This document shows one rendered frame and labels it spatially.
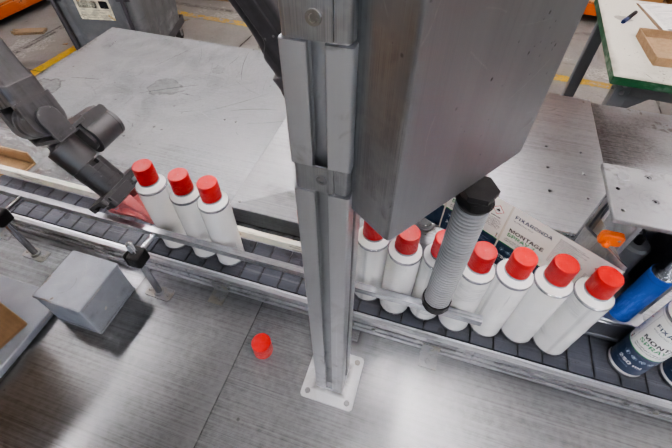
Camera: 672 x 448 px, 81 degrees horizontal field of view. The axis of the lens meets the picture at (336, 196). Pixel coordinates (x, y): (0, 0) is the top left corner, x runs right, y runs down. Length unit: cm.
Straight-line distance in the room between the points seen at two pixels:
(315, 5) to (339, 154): 10
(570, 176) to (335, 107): 87
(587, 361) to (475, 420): 20
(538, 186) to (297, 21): 84
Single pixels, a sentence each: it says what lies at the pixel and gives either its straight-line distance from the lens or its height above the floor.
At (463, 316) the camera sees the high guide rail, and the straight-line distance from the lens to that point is 66.
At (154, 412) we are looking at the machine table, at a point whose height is 83.
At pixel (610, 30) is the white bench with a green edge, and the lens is 206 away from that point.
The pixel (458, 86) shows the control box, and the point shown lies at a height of 141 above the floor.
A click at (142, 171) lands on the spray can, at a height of 108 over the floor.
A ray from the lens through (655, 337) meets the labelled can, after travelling 73.
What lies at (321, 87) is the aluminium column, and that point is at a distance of 25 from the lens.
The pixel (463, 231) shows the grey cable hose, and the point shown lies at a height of 124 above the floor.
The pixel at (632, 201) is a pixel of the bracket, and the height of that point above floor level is 114.
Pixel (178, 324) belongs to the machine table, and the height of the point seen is 83.
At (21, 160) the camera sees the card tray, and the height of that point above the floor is 83.
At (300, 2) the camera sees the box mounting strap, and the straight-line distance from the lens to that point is 23.
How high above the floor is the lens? 153
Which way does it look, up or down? 48 degrees down
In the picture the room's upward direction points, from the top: straight up
